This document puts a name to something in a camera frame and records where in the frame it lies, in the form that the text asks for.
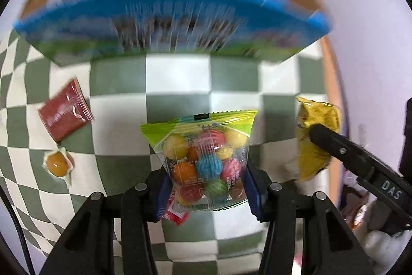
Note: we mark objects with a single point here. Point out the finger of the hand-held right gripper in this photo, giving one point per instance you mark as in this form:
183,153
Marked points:
354,162

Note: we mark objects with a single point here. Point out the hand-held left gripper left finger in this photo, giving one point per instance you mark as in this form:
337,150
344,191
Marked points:
162,196

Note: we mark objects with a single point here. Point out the yellow snack packet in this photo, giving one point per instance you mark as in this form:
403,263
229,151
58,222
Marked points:
317,114

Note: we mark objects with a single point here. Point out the dark red sauce packet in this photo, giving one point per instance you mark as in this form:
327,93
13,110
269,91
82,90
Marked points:
64,115

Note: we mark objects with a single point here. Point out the green checkered mat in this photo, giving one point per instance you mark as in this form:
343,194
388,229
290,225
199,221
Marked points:
177,78

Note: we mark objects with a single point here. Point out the floor clutter pile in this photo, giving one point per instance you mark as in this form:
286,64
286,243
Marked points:
383,246

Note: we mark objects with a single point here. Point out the round yellow wrapped candy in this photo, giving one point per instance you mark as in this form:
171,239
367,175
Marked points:
57,164

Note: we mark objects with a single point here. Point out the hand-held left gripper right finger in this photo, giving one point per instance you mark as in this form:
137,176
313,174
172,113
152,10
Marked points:
254,199

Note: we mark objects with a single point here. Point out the printed cardboard box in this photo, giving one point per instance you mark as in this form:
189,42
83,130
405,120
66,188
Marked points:
193,23

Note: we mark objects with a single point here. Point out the red triangular snack packet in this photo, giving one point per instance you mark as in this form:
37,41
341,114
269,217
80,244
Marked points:
173,216

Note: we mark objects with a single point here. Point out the colourful gumball bag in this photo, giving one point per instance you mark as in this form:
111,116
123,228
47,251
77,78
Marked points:
206,162

